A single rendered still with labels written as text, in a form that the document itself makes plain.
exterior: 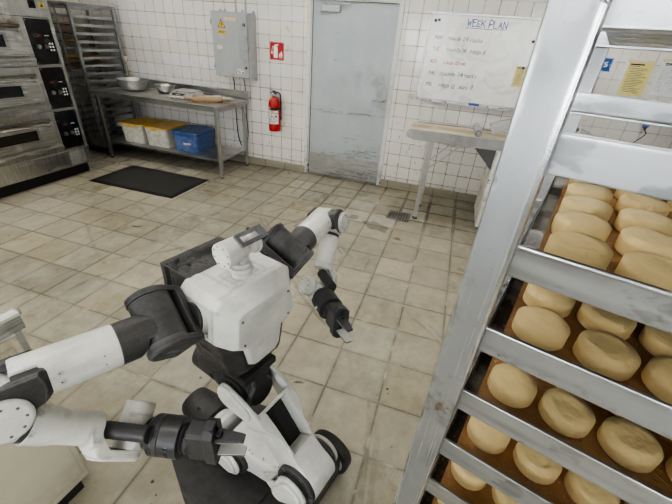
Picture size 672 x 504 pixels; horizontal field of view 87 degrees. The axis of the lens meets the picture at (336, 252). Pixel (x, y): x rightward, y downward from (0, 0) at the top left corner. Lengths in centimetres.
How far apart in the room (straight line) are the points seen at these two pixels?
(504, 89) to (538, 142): 431
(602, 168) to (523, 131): 6
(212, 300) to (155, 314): 12
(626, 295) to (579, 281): 3
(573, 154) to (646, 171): 4
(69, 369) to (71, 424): 13
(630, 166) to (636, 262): 10
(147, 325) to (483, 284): 70
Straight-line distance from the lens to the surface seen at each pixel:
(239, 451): 94
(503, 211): 29
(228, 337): 92
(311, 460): 128
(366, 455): 191
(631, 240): 43
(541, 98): 27
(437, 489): 59
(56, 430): 91
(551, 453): 45
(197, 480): 170
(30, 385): 83
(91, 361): 84
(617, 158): 30
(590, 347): 41
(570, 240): 38
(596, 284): 33
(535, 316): 42
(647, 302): 34
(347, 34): 479
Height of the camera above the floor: 165
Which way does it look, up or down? 31 degrees down
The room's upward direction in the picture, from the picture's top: 5 degrees clockwise
